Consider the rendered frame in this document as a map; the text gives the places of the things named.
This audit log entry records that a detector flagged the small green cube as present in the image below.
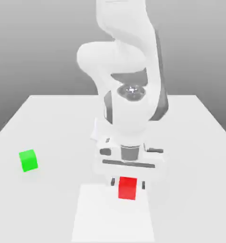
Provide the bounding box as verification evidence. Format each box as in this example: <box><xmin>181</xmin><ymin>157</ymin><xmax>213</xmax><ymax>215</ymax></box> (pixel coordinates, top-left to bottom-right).
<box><xmin>19</xmin><ymin>149</ymin><xmax>39</xmax><ymax>173</ymax></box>

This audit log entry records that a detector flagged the small red cube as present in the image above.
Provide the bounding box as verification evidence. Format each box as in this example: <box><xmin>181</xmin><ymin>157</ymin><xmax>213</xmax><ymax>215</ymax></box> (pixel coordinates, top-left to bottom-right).
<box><xmin>118</xmin><ymin>176</ymin><xmax>138</xmax><ymax>201</ymax></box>

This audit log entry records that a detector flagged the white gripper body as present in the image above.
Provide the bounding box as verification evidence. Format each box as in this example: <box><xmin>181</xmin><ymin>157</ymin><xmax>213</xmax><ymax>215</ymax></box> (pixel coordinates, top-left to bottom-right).
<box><xmin>93</xmin><ymin>154</ymin><xmax>166</xmax><ymax>178</ymax></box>

